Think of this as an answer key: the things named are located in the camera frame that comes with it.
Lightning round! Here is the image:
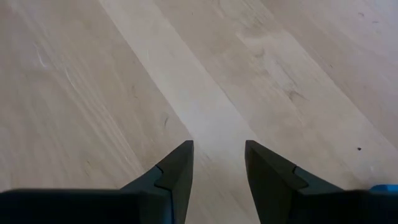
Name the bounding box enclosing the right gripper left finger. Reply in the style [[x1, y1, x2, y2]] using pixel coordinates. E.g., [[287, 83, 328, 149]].
[[119, 139, 195, 224]]

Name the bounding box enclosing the blue wooden block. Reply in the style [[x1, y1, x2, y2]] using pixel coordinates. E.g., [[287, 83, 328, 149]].
[[369, 184, 398, 192]]

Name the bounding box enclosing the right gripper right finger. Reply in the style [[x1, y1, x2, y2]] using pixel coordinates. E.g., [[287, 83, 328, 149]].
[[244, 139, 346, 224]]

